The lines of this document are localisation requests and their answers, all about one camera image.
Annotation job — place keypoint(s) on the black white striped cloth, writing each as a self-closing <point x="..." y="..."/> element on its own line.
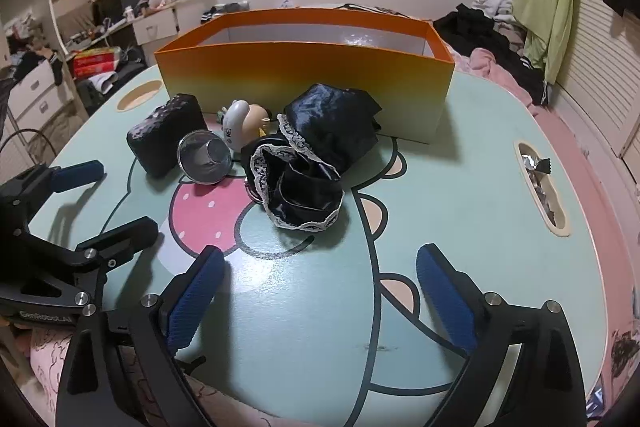
<point x="215" y="13"/>

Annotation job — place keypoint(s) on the white desk with drawer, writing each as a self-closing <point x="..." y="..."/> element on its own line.
<point x="160" y="24"/>

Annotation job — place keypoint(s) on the black sparkly case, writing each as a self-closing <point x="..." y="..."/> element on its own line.
<point x="160" y="132"/>

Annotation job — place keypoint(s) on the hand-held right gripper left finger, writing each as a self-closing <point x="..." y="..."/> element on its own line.
<point x="195" y="302"/>

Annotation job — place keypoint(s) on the person's left forearm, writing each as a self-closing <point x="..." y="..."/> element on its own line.
<point x="45" y="357"/>

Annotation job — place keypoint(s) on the orange cardboard box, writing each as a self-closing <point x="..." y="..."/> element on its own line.
<point x="300" y="77"/>

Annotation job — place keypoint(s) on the white louvered door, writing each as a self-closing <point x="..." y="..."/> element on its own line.
<point x="600" y="72"/>

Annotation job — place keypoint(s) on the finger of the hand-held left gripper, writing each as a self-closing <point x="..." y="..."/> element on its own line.
<point x="125" y="236"/>
<point x="75" y="174"/>

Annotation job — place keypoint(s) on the white drawer cabinet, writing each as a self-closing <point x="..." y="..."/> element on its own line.
<point x="30" y="97"/>

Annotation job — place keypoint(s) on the white clothes pile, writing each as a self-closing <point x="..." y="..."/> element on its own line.
<point x="492" y="2"/>

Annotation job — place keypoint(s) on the black satin lace cloth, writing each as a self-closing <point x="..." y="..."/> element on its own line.
<point x="325" y="122"/>

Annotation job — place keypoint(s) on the silver metal cup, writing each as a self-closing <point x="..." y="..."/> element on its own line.
<point x="200" y="157"/>

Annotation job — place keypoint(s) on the small cartoon figurine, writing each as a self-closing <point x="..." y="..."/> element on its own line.
<point x="237" y="122"/>

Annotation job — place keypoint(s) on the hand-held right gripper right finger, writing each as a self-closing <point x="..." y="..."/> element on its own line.
<point x="445" y="302"/>

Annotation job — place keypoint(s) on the pink bed sheet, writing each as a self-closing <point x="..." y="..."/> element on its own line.
<point x="585" y="167"/>

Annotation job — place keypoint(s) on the silver foil wrappers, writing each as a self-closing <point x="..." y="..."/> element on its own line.
<point x="532" y="164"/>

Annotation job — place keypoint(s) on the black clothes pile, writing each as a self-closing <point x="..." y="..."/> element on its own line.
<point x="475" y="32"/>

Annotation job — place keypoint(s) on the mint cartoon print desktop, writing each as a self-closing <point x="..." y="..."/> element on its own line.
<point x="500" y="232"/>

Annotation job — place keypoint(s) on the red package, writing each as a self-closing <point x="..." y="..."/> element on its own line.
<point x="95" y="63"/>

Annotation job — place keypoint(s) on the pink blanket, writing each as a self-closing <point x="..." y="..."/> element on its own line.
<point x="487" y="62"/>

